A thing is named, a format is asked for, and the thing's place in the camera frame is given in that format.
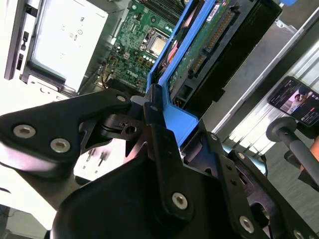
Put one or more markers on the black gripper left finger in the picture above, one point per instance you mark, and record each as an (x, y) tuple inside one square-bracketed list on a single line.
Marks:
[(49, 139)]

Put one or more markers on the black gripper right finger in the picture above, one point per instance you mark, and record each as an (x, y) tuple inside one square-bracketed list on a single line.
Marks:
[(234, 194)]

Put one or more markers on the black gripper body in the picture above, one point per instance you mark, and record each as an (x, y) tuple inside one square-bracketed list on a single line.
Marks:
[(112, 211)]

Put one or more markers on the hard disk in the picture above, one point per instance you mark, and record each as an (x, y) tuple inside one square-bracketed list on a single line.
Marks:
[(224, 49)]

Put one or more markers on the person's hand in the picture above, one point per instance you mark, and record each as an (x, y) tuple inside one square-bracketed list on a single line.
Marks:
[(316, 154)]

